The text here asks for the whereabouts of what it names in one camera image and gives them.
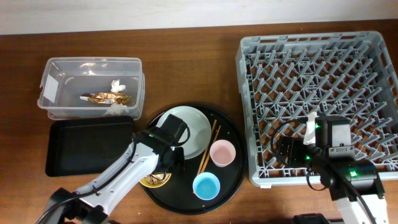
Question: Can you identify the grey plate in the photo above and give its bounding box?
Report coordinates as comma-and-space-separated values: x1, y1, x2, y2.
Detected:
156, 106, 211, 159

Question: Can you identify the yellow bowl with food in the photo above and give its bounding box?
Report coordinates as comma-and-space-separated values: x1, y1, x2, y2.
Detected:
139, 172, 171, 189

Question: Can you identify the white tissue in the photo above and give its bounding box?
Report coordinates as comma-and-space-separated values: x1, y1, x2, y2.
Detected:
111, 79, 126, 93
105, 103, 129, 116

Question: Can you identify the blue cup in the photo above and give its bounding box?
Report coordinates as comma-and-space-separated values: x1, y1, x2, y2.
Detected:
192, 172, 221, 200

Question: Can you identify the brown gold snack wrapper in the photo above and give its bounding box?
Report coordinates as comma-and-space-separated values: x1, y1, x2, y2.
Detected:
80, 92, 131, 105

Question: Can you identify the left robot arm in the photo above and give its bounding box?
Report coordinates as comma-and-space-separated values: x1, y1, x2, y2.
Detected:
38, 114, 190, 223

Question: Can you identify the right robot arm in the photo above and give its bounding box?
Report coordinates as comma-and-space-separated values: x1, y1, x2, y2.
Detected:
270, 113, 389, 223

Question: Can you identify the grey dishwasher rack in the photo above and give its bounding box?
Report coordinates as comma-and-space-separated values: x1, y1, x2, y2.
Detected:
236, 31, 397, 188

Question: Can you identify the left wooden chopstick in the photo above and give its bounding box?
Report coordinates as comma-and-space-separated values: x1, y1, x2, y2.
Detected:
196, 119, 217, 176

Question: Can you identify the pink cup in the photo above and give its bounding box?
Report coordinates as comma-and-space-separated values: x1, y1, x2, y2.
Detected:
210, 139, 236, 167

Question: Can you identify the round black tray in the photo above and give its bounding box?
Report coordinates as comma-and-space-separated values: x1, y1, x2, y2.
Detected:
143, 103, 248, 215

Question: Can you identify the black rectangular tray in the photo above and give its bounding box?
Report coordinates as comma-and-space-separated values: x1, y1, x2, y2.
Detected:
45, 116, 134, 177

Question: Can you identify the clear plastic bin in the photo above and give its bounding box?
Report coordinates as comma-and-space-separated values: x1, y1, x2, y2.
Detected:
37, 57, 145, 119

